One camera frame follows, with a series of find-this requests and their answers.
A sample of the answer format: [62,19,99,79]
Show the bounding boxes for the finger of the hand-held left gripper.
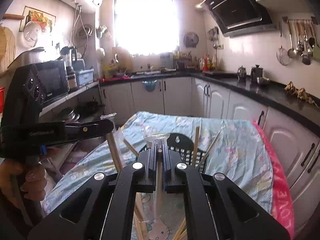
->
[64,119,114,146]

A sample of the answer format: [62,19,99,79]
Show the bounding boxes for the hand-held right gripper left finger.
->
[27,148,160,240]

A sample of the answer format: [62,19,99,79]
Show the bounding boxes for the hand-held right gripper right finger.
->
[162,148,290,240]

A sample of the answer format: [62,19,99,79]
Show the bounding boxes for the wooden chopstick pair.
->
[145,134,171,227]
[100,112,123,172]

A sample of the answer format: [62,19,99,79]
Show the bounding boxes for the green plastic cutlery holder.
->
[160,133,209,174]

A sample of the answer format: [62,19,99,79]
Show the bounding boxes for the bunch of wooden chopsticks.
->
[124,124,225,240]

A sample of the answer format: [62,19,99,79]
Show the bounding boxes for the person's left hand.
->
[0,158,47,207]

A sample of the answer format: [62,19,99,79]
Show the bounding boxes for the black frying pan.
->
[77,101,99,112]

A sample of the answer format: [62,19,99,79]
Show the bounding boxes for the stacked steel pots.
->
[57,107,81,123]

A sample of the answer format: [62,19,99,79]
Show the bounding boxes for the metal shelf rack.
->
[37,81,105,180]

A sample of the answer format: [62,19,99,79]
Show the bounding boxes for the blue plastic box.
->
[75,69,94,86]

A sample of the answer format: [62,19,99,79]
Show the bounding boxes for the red cloth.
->
[99,76,131,83]

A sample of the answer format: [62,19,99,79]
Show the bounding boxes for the black microwave oven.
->
[37,60,70,105]

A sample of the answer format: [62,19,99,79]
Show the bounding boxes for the cartoon cat printed tablecloth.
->
[41,111,274,240]

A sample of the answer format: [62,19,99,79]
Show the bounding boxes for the black blender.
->
[61,46,78,91]

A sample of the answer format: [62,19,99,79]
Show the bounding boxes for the teal hanging bin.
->
[142,79,158,93]

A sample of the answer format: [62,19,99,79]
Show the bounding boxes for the steel appliance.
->
[7,47,46,68]

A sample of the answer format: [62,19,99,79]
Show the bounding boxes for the bamboo mat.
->
[0,26,16,77]

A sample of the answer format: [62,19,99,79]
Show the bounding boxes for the white lower cabinets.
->
[100,76,320,220]

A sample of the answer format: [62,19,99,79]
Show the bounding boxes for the white plastic colander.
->
[23,21,42,48]

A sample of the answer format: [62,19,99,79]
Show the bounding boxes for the spice rack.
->
[172,51,193,70]

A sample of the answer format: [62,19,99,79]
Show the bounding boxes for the pink lettered blanket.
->
[252,121,296,240]

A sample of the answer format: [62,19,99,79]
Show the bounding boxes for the condiment bottles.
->
[199,54,217,72]

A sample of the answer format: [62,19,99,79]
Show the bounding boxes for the wooden rolling pin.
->
[2,13,25,21]

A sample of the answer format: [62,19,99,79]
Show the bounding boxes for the kitchen window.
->
[114,0,179,55]

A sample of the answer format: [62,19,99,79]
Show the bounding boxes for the black kitchen countertop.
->
[100,71,320,135]

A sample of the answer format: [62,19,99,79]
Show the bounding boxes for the steel kettle with black lid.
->
[250,64,263,83]

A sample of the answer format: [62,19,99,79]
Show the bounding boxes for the small hanging utensil set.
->
[208,26,220,49]

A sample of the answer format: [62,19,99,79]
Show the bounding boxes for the dried brown roots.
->
[285,81,316,104]

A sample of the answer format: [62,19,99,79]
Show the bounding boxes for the mesh strainer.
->
[276,21,290,66]

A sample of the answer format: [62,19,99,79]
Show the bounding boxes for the steel ladle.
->
[287,21,298,58]

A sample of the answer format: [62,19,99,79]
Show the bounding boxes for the hanging steel spoons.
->
[295,21,316,65]

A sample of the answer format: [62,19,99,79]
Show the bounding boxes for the black range hood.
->
[200,0,278,37]

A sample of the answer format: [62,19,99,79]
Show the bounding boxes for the pale green spatula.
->
[312,25,320,62]

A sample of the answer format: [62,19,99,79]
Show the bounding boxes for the coiled hose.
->
[72,5,94,55]

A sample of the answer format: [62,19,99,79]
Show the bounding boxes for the fruit wall picture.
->
[19,6,56,34]

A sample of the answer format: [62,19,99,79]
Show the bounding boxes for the small grey wall fan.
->
[183,32,200,48]

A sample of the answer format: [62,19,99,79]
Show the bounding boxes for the metal utensil rail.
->
[282,16,318,27]

